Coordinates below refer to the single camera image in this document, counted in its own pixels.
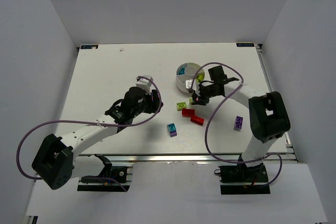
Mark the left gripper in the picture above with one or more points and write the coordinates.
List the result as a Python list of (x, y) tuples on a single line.
[(155, 102)]

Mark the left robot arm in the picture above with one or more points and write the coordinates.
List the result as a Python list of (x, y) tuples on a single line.
[(59, 157)]

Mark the lime lego brick small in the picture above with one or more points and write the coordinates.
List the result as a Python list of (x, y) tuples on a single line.
[(199, 78)]

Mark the teal small lego brick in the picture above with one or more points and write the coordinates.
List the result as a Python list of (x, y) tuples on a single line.
[(171, 127)]

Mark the aluminium frame rail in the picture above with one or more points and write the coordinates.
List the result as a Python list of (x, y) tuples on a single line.
[(172, 158)]

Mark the red flat lego brick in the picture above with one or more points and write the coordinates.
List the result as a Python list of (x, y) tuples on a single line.
[(188, 112)]

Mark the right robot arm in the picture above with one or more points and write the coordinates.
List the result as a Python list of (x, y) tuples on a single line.
[(268, 116)]

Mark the white round divided container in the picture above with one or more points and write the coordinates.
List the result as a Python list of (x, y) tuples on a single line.
[(190, 71)]

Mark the right corner label sticker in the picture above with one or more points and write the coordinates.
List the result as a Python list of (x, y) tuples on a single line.
[(244, 44)]

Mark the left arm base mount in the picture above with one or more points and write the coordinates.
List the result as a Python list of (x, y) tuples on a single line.
[(98, 174)]

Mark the left corner label sticker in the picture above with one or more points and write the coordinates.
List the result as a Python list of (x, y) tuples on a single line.
[(88, 47)]

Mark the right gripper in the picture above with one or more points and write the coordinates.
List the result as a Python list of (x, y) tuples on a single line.
[(200, 98)]

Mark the lime lego plate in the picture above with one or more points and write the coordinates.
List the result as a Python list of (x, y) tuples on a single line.
[(181, 105)]

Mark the red stepped lego brick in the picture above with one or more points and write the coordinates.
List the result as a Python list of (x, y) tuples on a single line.
[(197, 120)]

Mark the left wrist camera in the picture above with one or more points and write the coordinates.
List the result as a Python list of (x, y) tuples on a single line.
[(145, 84)]

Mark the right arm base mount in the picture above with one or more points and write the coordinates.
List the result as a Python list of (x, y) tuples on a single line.
[(242, 180)]

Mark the corner label sticker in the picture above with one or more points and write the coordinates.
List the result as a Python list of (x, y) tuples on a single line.
[(244, 44), (88, 47)]

